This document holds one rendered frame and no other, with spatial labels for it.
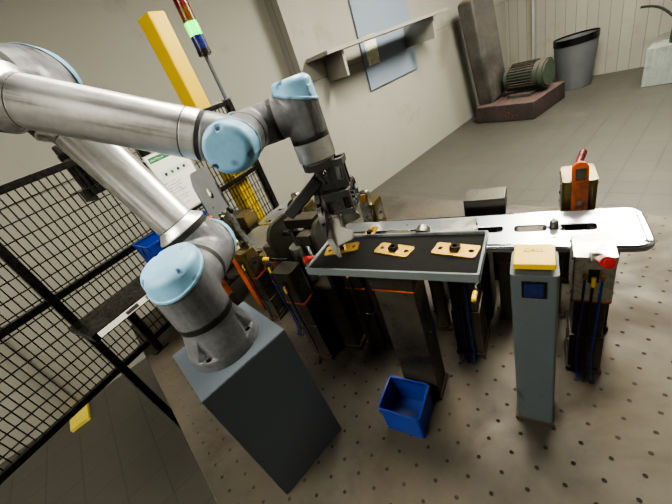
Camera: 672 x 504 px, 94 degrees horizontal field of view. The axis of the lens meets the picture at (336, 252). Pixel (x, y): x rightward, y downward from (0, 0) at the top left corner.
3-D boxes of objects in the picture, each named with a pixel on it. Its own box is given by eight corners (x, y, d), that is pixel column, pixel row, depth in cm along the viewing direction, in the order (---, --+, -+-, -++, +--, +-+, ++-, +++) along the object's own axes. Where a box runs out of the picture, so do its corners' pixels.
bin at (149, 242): (220, 233, 152) (206, 210, 145) (164, 272, 133) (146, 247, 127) (202, 232, 162) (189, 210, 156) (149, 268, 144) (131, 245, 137)
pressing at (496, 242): (637, 203, 80) (638, 197, 79) (661, 255, 65) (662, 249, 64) (258, 226, 155) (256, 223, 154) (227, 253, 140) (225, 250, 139)
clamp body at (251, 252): (290, 309, 140) (254, 244, 122) (277, 326, 133) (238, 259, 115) (279, 308, 143) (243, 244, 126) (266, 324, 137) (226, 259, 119)
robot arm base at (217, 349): (208, 385, 60) (179, 352, 55) (184, 352, 71) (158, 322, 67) (269, 332, 67) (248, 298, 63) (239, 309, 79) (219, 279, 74)
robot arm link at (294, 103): (268, 85, 60) (310, 69, 59) (290, 142, 65) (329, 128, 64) (261, 88, 53) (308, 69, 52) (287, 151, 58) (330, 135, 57)
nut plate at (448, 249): (481, 247, 59) (480, 241, 58) (474, 258, 56) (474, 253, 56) (438, 243, 64) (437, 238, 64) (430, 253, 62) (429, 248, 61)
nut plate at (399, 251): (415, 247, 65) (414, 243, 65) (406, 258, 63) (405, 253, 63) (382, 243, 71) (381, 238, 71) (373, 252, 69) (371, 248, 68)
